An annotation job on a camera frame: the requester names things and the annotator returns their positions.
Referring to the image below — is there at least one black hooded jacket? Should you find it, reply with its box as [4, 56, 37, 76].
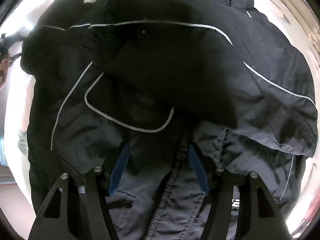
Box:
[21, 0, 318, 239]

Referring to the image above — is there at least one floral green bedspread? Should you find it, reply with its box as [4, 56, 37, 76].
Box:
[1, 0, 319, 239]

